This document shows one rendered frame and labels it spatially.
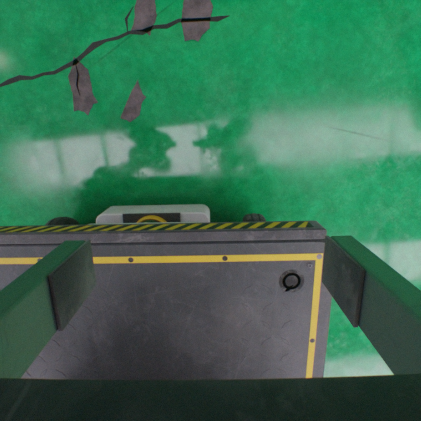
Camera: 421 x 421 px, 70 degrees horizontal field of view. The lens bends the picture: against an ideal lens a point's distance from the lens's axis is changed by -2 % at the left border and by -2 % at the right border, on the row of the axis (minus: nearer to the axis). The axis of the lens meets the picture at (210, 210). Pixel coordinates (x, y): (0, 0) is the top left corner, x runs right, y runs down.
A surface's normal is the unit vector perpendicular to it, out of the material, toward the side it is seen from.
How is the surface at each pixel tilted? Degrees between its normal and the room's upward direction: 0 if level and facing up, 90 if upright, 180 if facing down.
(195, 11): 0
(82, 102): 0
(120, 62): 0
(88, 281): 90
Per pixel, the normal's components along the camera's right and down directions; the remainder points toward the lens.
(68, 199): -0.01, 0.25
